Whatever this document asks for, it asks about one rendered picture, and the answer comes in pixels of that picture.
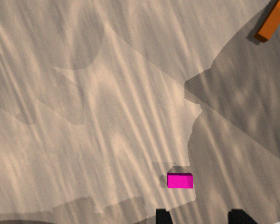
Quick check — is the orange rod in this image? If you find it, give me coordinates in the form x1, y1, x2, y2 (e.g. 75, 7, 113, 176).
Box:
253, 0, 280, 43

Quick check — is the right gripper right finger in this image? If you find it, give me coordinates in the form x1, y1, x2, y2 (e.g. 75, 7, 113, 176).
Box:
228, 209, 258, 224

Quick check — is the magenta rectangular block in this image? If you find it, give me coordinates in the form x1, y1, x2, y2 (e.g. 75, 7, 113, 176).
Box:
167, 173, 193, 188

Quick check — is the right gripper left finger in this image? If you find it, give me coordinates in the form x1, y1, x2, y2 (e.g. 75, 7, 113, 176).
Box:
156, 209, 173, 224

